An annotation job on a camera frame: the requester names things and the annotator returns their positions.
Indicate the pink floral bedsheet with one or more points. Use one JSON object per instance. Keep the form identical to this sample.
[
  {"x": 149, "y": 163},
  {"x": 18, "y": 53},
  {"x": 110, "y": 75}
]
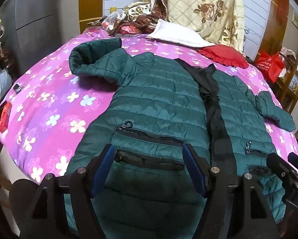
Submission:
[{"x": 54, "y": 97}]

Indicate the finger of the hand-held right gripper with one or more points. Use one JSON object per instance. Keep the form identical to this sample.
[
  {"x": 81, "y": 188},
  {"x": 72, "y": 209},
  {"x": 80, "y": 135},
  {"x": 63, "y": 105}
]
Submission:
[
  {"x": 296, "y": 159},
  {"x": 275, "y": 161}
]

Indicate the dark green puffer jacket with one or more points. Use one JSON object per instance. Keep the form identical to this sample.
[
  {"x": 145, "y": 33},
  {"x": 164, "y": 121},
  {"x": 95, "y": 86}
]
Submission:
[{"x": 159, "y": 99}]

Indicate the wooden headboard with white panels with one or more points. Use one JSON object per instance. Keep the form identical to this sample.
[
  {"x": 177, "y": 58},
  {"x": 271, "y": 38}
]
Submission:
[{"x": 90, "y": 2}]

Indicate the red shiny cloth bundle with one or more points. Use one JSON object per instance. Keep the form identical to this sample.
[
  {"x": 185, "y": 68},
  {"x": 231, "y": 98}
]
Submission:
[{"x": 127, "y": 28}]

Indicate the small dark gadget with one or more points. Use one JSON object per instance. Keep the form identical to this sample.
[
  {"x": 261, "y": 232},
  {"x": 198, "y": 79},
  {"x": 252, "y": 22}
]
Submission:
[{"x": 16, "y": 88}]

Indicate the white plastic bag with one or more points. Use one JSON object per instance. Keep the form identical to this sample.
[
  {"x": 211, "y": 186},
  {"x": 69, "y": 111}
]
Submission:
[{"x": 1, "y": 82}]

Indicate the grey wardrobe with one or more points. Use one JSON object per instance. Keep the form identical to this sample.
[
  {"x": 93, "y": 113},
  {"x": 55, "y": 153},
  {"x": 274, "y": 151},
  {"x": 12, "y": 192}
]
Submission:
[{"x": 37, "y": 22}]

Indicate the red shopping bag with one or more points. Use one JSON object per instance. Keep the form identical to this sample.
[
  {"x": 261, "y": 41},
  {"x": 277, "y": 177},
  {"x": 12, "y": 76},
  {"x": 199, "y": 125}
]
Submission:
[{"x": 269, "y": 64}]

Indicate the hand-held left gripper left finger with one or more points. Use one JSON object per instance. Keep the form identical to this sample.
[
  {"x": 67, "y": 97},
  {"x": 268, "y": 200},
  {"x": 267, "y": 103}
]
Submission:
[{"x": 106, "y": 159}]

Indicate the red ruffled cushion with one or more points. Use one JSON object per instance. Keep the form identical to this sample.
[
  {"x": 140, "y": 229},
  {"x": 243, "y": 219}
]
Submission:
[{"x": 223, "y": 54}]

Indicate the clear plastic bag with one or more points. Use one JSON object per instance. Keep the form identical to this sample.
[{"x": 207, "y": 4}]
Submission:
[{"x": 109, "y": 21}]

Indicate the brown floral blanket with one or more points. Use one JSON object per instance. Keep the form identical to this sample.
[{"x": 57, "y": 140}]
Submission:
[{"x": 149, "y": 15}]

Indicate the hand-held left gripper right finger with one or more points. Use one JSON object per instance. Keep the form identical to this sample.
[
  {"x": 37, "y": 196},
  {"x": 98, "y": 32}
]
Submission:
[{"x": 194, "y": 167}]

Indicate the cream rose-print quilt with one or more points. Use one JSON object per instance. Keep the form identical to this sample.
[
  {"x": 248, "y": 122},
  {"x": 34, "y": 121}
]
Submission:
[{"x": 211, "y": 10}]

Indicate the white pillow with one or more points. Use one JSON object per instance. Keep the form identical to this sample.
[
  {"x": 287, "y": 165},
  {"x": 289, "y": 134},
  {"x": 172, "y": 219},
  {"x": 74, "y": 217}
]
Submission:
[{"x": 175, "y": 35}]

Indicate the red packet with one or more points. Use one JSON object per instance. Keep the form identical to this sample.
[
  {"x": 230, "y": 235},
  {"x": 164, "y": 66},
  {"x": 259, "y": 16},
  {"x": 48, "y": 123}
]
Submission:
[{"x": 6, "y": 115}]

